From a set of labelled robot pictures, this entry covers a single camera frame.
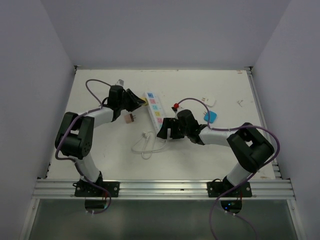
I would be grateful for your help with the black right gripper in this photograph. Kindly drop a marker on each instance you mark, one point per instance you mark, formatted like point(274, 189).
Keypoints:
point(169, 123)

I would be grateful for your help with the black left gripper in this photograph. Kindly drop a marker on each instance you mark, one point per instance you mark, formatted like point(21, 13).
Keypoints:
point(136, 102)

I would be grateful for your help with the yellow plug block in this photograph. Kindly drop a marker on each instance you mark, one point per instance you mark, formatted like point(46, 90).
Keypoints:
point(145, 102)

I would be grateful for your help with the brown plug block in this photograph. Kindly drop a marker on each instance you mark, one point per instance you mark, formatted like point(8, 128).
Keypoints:
point(129, 118)

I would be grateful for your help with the white power strip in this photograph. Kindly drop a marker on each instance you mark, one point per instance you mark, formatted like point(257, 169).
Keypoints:
point(155, 109)

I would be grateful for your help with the blue plug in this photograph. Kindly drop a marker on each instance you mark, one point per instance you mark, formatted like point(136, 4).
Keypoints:
point(209, 117)

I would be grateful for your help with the white plug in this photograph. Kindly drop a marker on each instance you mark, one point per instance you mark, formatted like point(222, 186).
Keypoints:
point(209, 101)

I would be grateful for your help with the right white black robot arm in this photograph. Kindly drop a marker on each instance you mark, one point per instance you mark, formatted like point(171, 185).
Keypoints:
point(250, 147)

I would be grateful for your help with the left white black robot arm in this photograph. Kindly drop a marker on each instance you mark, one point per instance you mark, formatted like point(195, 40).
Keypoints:
point(75, 135)

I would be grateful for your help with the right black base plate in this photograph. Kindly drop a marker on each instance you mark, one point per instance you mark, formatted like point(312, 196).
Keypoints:
point(230, 189)

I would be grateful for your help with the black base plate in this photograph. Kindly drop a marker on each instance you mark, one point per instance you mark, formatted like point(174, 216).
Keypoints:
point(104, 189)
point(230, 189)

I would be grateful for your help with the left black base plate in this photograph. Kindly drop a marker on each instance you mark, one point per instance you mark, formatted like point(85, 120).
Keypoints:
point(104, 189)

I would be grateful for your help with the aluminium front rail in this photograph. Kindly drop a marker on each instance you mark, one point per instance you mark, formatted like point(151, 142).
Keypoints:
point(168, 190)

